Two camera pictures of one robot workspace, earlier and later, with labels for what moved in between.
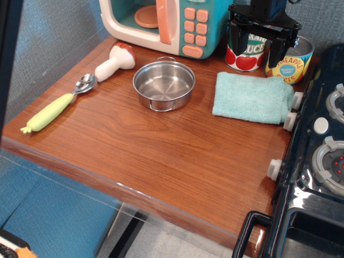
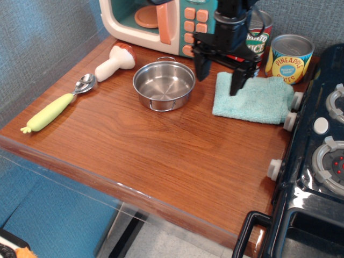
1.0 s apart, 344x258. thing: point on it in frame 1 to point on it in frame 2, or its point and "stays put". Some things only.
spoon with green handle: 85,83 stays put
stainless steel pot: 164,85 stays put
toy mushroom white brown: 121,56 stays put
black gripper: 267,19 to 228,45
